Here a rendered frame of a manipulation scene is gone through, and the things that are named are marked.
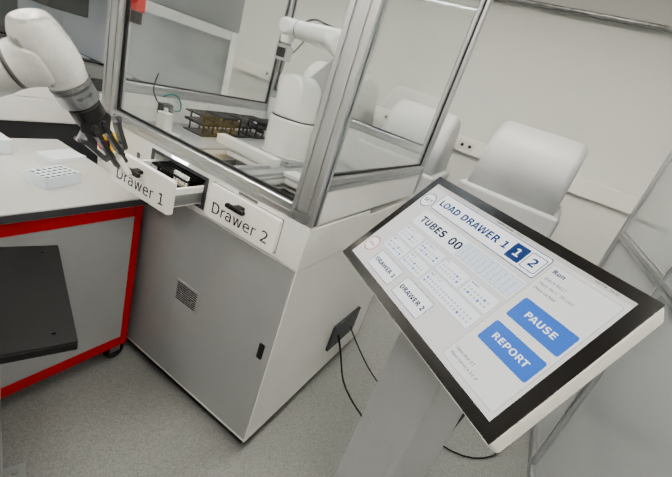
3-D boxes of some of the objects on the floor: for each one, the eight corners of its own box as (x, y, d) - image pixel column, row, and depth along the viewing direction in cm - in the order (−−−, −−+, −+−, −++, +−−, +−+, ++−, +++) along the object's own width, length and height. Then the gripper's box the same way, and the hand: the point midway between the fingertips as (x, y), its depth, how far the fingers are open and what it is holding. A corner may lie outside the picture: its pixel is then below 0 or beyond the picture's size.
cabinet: (241, 458, 136) (299, 274, 108) (84, 312, 175) (96, 150, 147) (356, 342, 217) (406, 220, 189) (231, 260, 257) (257, 150, 228)
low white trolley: (-62, 452, 110) (-88, 225, 83) (-132, 338, 134) (-170, 133, 107) (128, 358, 160) (149, 197, 133) (52, 287, 183) (57, 138, 157)
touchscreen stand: (239, 740, 80) (414, 402, 45) (217, 515, 117) (304, 230, 81) (418, 646, 103) (629, 373, 67) (353, 483, 140) (467, 250, 104)
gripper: (65, 121, 87) (116, 191, 106) (114, 94, 94) (153, 165, 112) (49, 111, 90) (101, 181, 109) (97, 86, 97) (138, 156, 115)
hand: (122, 164), depth 108 cm, fingers closed
